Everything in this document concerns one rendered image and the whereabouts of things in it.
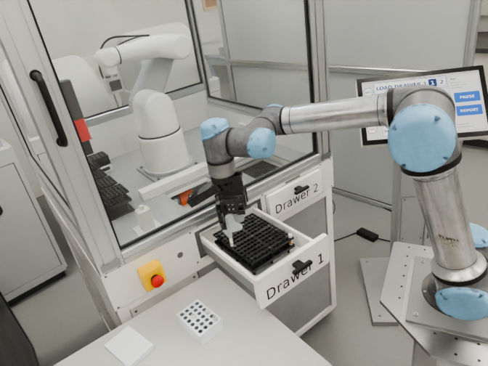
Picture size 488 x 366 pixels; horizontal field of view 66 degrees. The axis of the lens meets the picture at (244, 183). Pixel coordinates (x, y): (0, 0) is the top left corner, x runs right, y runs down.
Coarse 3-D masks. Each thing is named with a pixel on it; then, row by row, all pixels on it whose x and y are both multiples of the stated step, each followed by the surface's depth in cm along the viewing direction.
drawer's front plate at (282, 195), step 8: (304, 176) 153; (312, 176) 155; (320, 176) 158; (288, 184) 149; (296, 184) 150; (304, 184) 153; (312, 184) 156; (320, 184) 159; (272, 192) 145; (280, 192) 146; (288, 192) 149; (312, 192) 158; (320, 192) 161; (272, 200) 145; (280, 200) 148; (296, 200) 153; (304, 200) 156; (272, 208) 146; (280, 208) 149; (288, 208) 152; (272, 216) 148
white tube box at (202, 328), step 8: (192, 304) 118; (200, 304) 117; (184, 312) 115; (192, 312) 115; (200, 312) 115; (184, 320) 113; (192, 320) 112; (200, 320) 112; (208, 320) 111; (184, 328) 114; (192, 328) 109; (200, 328) 109; (208, 328) 109; (216, 328) 111; (192, 336) 111; (200, 336) 107; (208, 336) 109; (200, 344) 109
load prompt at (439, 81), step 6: (420, 78) 164; (426, 78) 163; (432, 78) 163; (438, 78) 162; (444, 78) 162; (378, 84) 167; (384, 84) 166; (390, 84) 166; (396, 84) 165; (402, 84) 165; (408, 84) 164; (414, 84) 164; (420, 84) 163; (426, 84) 163; (432, 84) 162; (438, 84) 162; (444, 84) 161; (378, 90) 166; (384, 90) 166
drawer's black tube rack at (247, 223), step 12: (252, 216) 138; (252, 228) 132; (264, 228) 130; (276, 228) 130; (216, 240) 133; (228, 240) 127; (240, 240) 126; (252, 240) 125; (264, 240) 125; (276, 240) 124; (228, 252) 127; (240, 252) 121; (252, 252) 124; (276, 252) 123; (288, 252) 127; (264, 264) 119
